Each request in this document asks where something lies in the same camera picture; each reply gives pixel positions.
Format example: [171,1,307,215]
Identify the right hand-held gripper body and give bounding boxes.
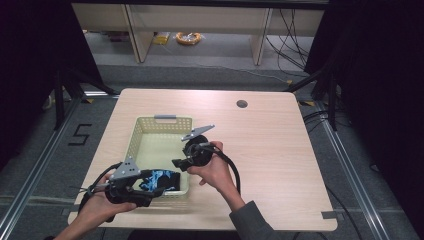
[181,124,216,168]

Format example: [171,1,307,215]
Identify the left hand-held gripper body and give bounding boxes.
[104,155,152,208]

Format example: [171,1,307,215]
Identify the blue and black fingerless glove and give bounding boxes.
[139,168,179,193]

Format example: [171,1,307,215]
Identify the pale yellow plastic basket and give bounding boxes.
[123,114,195,202]

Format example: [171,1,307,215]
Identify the person's right hand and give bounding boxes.
[186,140,237,198]

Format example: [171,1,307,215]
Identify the person's left hand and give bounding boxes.
[79,173,138,232]

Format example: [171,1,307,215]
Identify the black metal stand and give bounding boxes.
[283,68,340,132]
[52,65,120,132]

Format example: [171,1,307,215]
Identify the yellow packet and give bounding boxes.
[152,31,171,46]

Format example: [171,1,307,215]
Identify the black curtain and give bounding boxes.
[304,0,424,231]
[0,0,104,171]

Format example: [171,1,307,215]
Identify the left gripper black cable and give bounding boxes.
[77,161,123,215]

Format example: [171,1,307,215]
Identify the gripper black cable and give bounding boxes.
[77,161,123,215]
[194,142,242,196]

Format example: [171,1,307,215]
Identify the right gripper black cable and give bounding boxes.
[194,142,242,196]

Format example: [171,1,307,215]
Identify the aluminium floor rail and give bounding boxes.
[0,96,83,236]
[315,101,386,240]

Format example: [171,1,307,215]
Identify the thin white floor cable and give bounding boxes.
[166,62,292,84]

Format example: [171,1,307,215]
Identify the orange coiled cable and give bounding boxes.
[175,31,203,47]

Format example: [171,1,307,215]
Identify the black looped floor cables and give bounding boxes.
[301,109,330,128]

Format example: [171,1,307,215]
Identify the bundle of black floor cables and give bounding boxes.
[264,8,315,72]

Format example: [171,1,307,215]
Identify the black cable beside table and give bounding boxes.
[323,183,365,240]

